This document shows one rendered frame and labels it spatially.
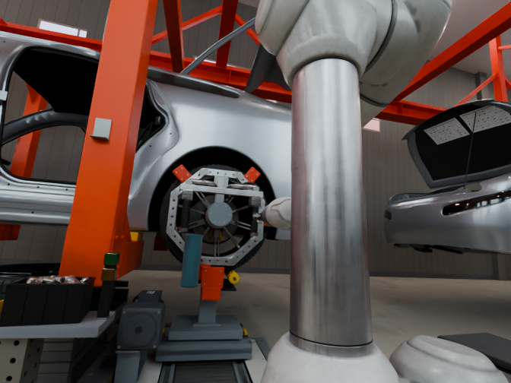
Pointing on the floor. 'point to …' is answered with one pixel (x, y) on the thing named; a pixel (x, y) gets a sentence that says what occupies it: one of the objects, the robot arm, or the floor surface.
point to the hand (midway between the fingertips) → (260, 218)
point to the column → (20, 359)
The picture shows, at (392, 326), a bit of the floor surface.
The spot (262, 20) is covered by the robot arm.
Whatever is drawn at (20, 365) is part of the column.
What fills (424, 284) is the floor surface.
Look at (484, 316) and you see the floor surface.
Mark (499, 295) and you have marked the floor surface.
